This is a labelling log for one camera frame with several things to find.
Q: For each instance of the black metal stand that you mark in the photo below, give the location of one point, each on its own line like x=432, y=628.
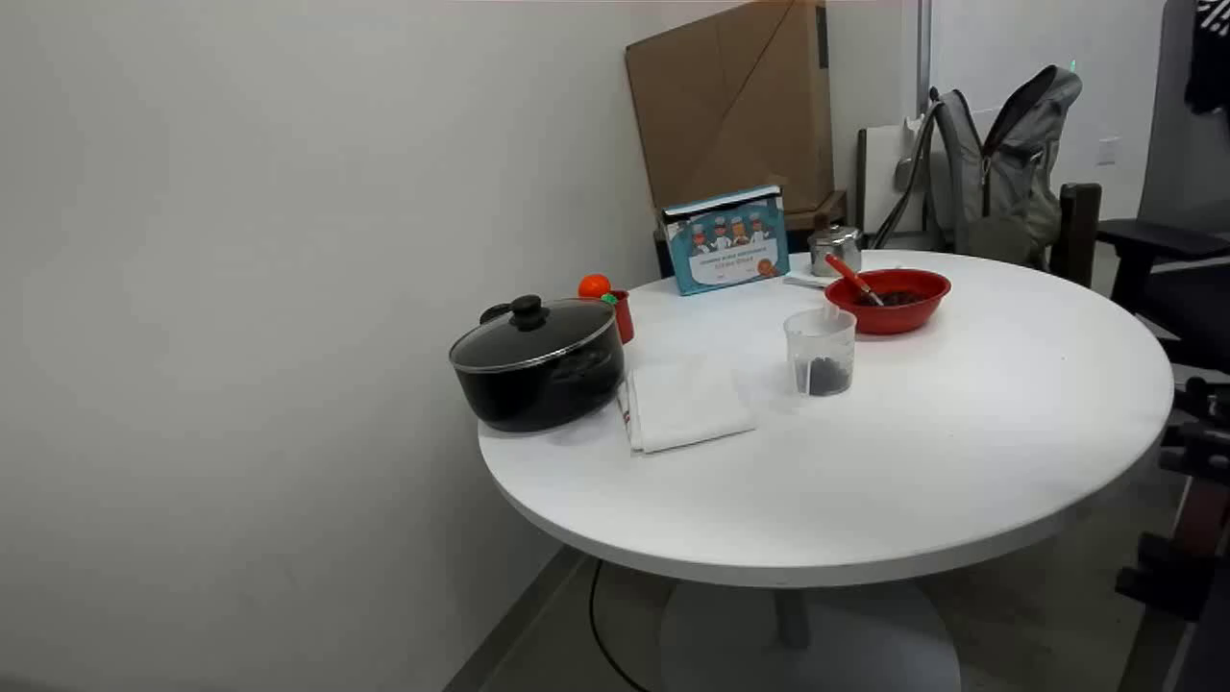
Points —
x=1186, y=539

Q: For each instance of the orange ball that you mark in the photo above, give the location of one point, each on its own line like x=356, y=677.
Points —
x=595, y=286

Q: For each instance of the clear plastic cup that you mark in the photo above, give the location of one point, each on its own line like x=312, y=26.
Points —
x=822, y=351

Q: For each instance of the white leaning board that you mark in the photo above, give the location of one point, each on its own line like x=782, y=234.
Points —
x=887, y=176

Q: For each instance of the white folded cloth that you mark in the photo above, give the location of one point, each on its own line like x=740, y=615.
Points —
x=685, y=407

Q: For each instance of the red plastic bowl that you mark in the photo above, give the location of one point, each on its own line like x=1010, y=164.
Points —
x=899, y=313

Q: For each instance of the glass pot lid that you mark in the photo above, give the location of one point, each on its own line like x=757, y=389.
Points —
x=532, y=337

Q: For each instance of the brown cardboard sheet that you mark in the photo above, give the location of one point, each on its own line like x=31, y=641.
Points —
x=731, y=108

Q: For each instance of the dark wooden chair post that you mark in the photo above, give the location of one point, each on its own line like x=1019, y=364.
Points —
x=1077, y=234

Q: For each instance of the orange plastic spoon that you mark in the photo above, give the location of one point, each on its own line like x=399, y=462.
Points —
x=853, y=278

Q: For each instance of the small red cup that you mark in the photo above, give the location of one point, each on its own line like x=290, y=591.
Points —
x=626, y=318

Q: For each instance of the grey backpack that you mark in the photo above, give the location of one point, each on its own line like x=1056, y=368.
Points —
x=992, y=180

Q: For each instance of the blue picture box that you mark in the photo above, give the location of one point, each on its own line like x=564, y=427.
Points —
x=728, y=251

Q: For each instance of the black cooking pot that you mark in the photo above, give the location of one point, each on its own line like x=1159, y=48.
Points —
x=541, y=386

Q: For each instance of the small steel pot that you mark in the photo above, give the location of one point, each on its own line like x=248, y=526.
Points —
x=835, y=248

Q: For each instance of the black office chair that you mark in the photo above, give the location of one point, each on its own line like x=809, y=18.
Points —
x=1176, y=275

